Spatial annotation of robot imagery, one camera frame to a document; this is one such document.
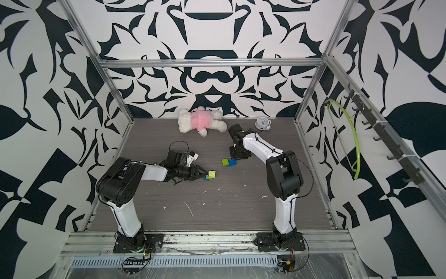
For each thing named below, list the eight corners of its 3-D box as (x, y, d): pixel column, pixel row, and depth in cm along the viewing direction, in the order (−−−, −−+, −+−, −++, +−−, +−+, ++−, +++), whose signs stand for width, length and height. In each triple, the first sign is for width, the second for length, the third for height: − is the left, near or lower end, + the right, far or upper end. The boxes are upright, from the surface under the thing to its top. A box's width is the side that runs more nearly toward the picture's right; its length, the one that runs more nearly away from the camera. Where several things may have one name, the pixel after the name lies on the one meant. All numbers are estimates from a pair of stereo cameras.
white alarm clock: (256, 130, 115) (256, 127, 112) (254, 119, 121) (255, 117, 119) (271, 130, 115) (272, 127, 112) (268, 120, 121) (269, 117, 119)
